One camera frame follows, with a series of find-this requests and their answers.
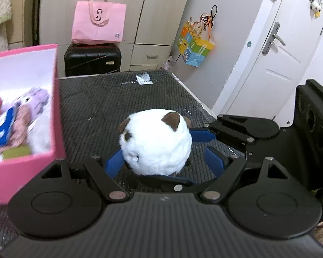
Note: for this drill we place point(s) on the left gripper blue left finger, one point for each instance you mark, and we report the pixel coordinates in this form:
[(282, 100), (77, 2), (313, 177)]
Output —
[(114, 164)]

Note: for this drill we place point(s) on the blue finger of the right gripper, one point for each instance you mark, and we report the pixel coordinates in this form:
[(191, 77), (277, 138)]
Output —
[(202, 135), (161, 179)]

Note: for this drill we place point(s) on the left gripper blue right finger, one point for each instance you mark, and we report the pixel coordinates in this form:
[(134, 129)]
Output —
[(215, 160)]

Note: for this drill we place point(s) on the white panda plush ball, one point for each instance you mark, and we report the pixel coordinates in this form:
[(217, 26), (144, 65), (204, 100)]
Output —
[(156, 142)]

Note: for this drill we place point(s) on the green plush ball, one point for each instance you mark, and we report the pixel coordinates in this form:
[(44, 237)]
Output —
[(16, 152)]

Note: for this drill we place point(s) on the purple plush toy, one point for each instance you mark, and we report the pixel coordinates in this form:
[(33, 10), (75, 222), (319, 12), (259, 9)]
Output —
[(35, 99)]

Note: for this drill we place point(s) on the pink floral scrunchie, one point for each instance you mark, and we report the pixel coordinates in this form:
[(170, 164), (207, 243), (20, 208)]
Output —
[(20, 127)]

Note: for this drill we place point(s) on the blue wet wipes pack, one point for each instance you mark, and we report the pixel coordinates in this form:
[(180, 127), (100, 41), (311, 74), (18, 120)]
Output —
[(6, 121)]

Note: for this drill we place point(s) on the white mesh bath pouf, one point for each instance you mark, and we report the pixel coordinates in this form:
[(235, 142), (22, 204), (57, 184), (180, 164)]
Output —
[(39, 134)]

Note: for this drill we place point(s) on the black bubble mat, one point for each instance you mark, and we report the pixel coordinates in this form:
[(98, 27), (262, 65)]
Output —
[(93, 107)]

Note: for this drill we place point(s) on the colourful paper gift bag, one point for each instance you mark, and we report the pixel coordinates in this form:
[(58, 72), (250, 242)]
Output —
[(195, 41)]

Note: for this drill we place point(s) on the white door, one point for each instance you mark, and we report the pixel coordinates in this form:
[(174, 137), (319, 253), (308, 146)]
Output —
[(269, 89)]

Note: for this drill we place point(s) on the black suitcase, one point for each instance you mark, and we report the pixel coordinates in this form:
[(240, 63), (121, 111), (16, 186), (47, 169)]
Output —
[(84, 60)]

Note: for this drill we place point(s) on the pink cardboard box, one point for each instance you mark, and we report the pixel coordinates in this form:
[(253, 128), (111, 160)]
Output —
[(21, 70)]

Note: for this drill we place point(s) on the pink tote bag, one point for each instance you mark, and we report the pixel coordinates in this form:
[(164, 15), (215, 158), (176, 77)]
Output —
[(98, 22)]

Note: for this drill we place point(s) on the beige wardrobe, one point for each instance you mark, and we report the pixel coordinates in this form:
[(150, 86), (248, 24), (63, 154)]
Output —
[(144, 30)]

